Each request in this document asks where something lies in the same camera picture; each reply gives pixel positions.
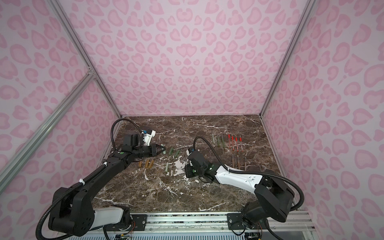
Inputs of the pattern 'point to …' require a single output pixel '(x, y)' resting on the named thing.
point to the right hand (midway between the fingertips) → (185, 169)
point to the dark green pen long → (218, 140)
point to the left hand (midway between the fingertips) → (165, 146)
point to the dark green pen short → (223, 141)
